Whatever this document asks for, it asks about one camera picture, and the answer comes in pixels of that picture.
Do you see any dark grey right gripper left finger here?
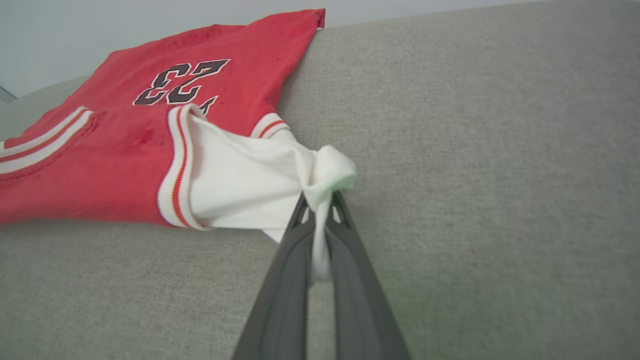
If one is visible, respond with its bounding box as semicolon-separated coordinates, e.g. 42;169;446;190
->
232;193;316;360

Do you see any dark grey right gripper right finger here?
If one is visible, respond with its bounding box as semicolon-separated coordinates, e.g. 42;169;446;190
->
327;191;412;360

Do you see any red basketball jersey number 23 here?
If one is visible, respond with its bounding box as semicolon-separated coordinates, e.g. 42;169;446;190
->
0;8;358;286

